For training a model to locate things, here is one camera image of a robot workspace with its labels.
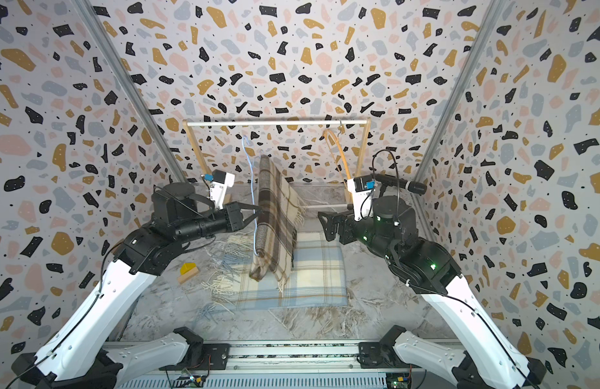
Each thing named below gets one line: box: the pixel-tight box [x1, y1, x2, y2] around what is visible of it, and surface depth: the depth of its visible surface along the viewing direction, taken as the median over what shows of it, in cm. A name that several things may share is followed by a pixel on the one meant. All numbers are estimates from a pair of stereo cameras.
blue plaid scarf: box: [201, 231, 348, 317], surface depth 89 cm
